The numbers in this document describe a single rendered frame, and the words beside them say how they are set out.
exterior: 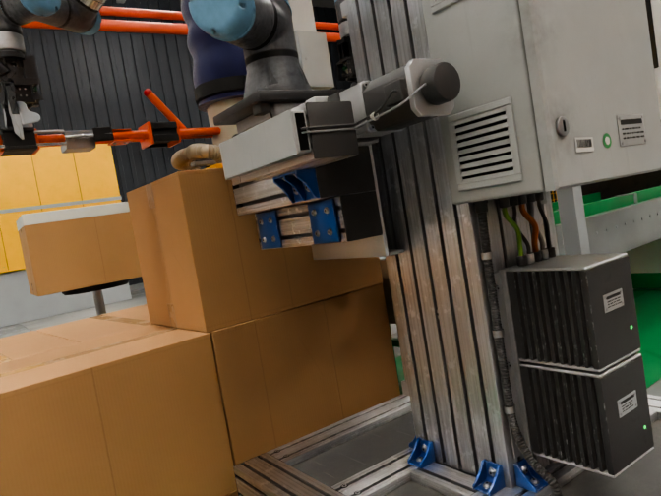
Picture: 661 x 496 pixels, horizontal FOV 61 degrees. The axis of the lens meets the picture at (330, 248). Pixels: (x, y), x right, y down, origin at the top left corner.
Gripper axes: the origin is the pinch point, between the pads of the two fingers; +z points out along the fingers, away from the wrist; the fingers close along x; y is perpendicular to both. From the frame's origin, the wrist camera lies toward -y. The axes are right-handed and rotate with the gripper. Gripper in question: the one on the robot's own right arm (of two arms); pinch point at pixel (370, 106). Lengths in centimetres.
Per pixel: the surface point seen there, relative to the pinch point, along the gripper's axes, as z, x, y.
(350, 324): 62, -7, 15
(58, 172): -94, -751, -79
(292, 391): 75, -6, 39
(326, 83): -42, -119, -81
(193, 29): -29, -24, 40
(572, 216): 43, 23, -62
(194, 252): 33, -6, 60
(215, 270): 38, -6, 55
